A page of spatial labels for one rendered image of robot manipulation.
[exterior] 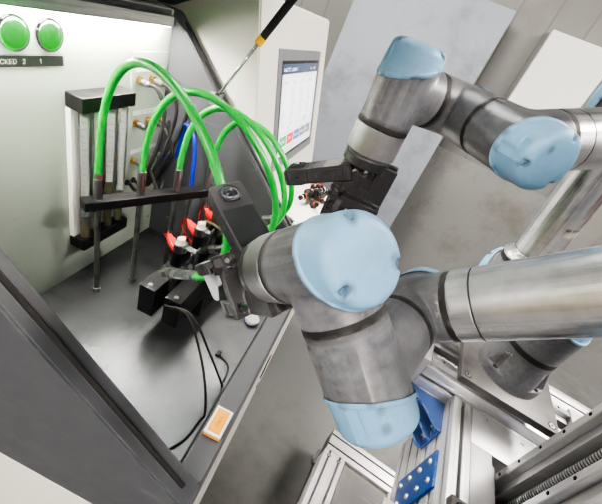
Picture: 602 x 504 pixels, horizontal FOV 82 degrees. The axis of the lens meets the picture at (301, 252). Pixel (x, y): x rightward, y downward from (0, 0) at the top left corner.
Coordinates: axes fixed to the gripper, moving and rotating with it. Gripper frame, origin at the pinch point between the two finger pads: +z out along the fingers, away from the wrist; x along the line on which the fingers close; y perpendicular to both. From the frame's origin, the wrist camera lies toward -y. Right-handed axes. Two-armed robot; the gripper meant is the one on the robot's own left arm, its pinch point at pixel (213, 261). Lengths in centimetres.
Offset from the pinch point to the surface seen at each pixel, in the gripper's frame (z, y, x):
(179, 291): 25.8, 4.5, -1.7
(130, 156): 42, -31, 1
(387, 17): 98, -113, 189
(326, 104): 146, -80, 161
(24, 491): 33, 31, -39
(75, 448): 6.7, 19.0, -25.3
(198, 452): 4.6, 28.1, -10.8
